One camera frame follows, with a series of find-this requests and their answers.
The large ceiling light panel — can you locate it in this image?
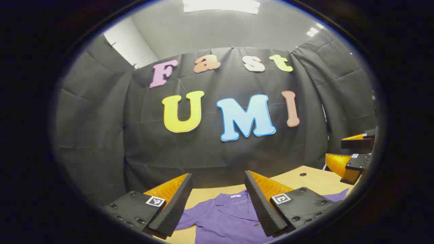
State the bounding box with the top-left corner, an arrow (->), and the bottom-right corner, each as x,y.
183,0 -> 261,15

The small ceiling light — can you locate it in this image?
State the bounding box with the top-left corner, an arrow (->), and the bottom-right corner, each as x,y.
307,23 -> 324,37

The purple button shirt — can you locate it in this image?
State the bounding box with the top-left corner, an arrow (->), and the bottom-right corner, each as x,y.
175,188 -> 350,244

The black backdrop cloth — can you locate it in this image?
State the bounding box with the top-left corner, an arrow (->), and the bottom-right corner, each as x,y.
54,29 -> 378,207

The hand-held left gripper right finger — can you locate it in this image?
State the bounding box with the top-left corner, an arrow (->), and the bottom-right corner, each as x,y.
244,170 -> 339,238

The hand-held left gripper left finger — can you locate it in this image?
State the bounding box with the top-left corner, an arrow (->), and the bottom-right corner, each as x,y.
103,173 -> 194,240

